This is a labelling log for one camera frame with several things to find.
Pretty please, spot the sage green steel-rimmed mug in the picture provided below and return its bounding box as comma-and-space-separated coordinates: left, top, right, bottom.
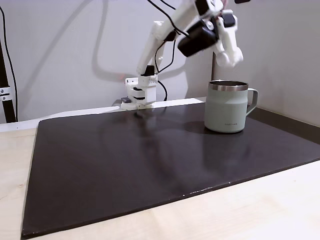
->
204, 79, 260, 134

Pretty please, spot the grey table clamp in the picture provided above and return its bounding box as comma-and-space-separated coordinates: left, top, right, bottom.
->
114, 97, 132, 106

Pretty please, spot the black table mat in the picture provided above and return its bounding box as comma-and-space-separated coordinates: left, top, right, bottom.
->
20, 101, 320, 239

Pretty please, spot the black stand pole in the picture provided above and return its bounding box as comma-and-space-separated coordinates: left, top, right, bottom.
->
0, 39, 17, 124

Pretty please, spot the black camera box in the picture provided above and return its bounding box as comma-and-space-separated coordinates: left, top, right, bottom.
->
177, 20, 219, 58

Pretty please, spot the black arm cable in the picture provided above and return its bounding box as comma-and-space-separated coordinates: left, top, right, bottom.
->
152, 39, 176, 76

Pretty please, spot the black camera cable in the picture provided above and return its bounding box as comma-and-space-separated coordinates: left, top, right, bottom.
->
146, 0, 192, 39

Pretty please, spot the thin black wall cable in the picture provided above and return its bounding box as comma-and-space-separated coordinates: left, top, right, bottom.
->
0, 5, 19, 123

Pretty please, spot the white pole bracket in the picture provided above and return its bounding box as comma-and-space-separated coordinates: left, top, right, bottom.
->
0, 86, 12, 102

